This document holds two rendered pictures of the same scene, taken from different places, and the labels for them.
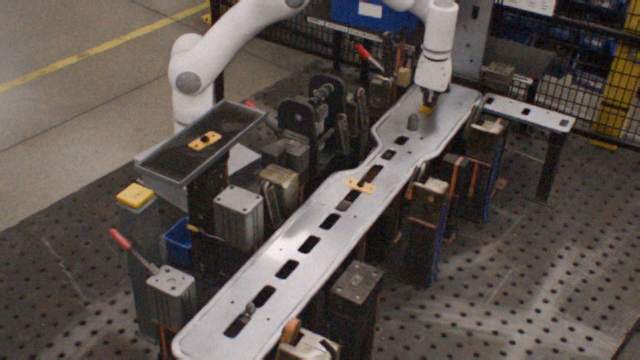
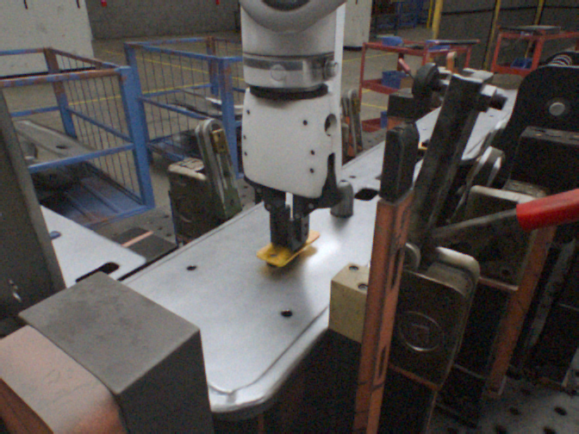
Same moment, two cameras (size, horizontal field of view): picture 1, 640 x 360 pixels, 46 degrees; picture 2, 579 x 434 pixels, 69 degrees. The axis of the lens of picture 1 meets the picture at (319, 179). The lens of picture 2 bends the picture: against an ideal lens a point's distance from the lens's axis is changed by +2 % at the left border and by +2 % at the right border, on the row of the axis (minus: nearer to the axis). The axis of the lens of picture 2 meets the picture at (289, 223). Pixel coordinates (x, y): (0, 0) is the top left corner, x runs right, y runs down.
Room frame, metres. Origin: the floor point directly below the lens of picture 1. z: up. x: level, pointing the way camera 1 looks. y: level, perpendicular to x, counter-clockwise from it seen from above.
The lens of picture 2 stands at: (2.42, -0.28, 1.27)
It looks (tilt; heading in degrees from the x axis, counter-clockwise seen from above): 29 degrees down; 187
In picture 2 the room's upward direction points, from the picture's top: straight up
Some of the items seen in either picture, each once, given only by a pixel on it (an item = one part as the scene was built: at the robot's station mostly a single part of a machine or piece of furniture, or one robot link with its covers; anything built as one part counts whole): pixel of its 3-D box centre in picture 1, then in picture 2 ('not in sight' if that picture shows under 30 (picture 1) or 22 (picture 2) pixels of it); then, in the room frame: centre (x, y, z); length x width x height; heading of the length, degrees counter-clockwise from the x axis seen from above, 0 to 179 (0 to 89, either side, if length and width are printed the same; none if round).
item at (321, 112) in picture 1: (312, 160); (525, 220); (1.79, 0.02, 0.94); 0.18 x 0.13 x 0.49; 152
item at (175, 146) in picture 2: not in sight; (221, 111); (-0.71, -1.21, 0.47); 1.20 x 0.80 x 0.95; 53
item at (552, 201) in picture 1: (551, 163); not in sight; (1.97, -0.74, 0.84); 0.11 x 0.06 x 0.29; 62
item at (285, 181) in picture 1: (279, 230); not in sight; (1.53, 0.10, 0.89); 0.13 x 0.11 x 0.38; 62
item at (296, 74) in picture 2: (436, 49); (290, 69); (2.02, -0.33, 1.20); 0.09 x 0.08 x 0.03; 62
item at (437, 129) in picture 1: (359, 192); (426, 145); (1.58, -0.11, 1.00); 1.38 x 0.22 x 0.02; 152
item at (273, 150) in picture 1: (273, 207); not in sight; (1.62, 0.12, 0.90); 0.05 x 0.05 x 0.40; 62
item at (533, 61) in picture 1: (425, 36); not in sight; (2.49, -0.36, 1.01); 0.90 x 0.22 x 0.03; 62
